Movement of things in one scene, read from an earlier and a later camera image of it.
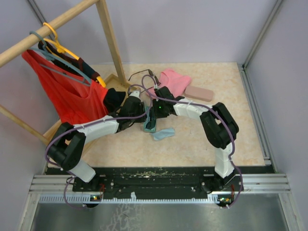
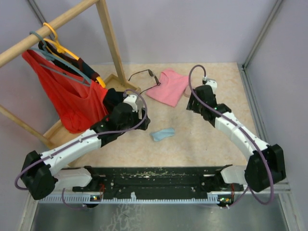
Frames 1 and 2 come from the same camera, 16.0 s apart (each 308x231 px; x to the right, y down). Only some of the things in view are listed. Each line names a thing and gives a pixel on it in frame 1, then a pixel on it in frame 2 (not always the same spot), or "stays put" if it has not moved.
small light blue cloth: [162, 133] stays put
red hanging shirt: [76, 100] stays put
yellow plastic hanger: [60, 48] stays put
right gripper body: [160, 111] → [194, 105]
